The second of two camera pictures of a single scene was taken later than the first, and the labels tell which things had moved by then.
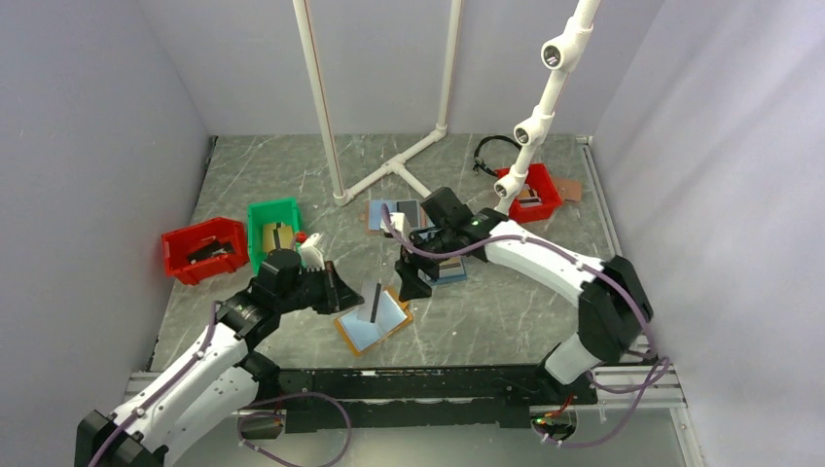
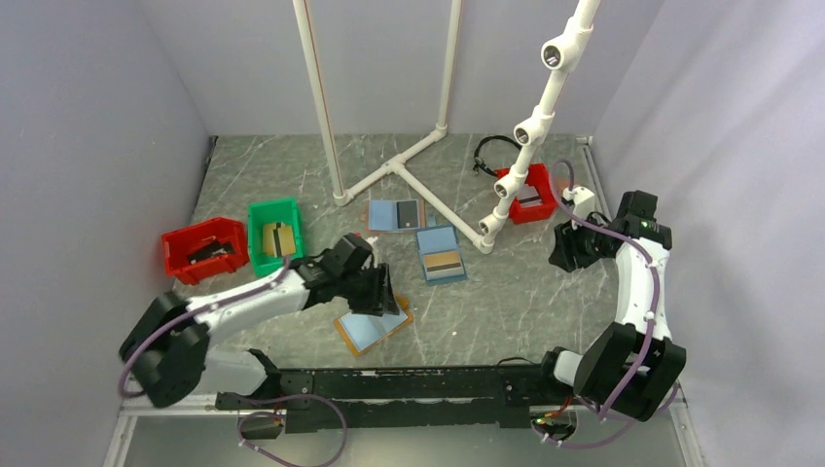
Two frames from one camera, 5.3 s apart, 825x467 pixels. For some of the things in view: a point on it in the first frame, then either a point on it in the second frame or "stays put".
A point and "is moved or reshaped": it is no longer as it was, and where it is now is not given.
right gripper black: x=412 y=287 to x=567 y=247
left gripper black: x=338 y=296 to x=379 y=298
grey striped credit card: x=527 y=197 stays put
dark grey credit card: x=216 y=248 stays put
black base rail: x=353 y=400 stays put
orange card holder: x=361 y=337 stays put
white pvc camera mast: x=560 y=55 stays put
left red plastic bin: x=214 y=247 stays put
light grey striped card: x=371 y=309 is moved or reshaped
